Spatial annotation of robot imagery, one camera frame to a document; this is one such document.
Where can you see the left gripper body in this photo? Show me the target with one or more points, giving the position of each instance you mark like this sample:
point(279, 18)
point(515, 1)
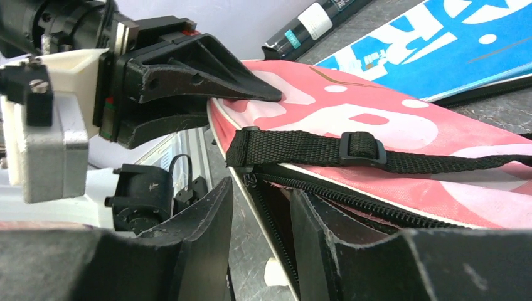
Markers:
point(126, 40)

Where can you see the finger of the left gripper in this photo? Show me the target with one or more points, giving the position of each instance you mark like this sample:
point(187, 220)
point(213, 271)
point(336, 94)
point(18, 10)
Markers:
point(136, 130)
point(195, 65)

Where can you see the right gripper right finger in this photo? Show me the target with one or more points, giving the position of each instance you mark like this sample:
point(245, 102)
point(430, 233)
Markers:
point(339, 258)

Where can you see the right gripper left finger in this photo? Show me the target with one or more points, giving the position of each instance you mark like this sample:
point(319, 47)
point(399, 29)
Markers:
point(184, 258)

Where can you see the pink racket cover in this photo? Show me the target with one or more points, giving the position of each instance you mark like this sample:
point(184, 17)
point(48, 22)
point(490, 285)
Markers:
point(387, 160)

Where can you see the black shuttlecock tube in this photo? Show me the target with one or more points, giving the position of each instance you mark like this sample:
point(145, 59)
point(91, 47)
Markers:
point(299, 35)

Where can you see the blue racket cover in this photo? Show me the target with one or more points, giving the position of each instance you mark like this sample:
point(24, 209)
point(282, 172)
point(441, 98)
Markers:
point(440, 48)

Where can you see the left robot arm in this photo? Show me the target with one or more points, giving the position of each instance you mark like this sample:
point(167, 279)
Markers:
point(49, 27)

